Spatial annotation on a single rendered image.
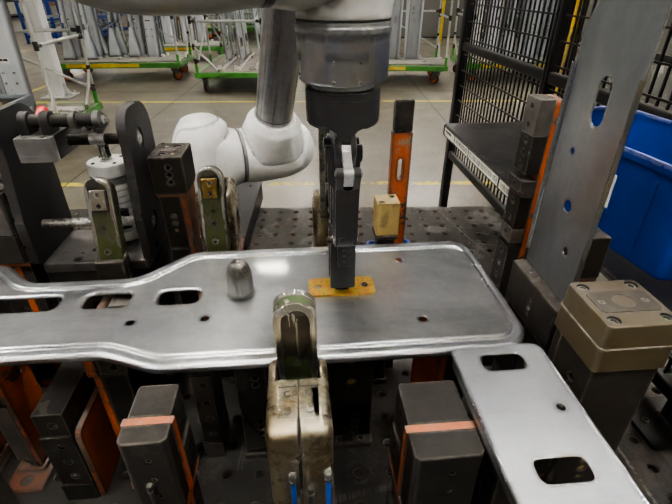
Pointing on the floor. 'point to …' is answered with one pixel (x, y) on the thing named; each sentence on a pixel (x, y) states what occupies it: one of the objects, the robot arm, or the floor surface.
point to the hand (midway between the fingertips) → (341, 257)
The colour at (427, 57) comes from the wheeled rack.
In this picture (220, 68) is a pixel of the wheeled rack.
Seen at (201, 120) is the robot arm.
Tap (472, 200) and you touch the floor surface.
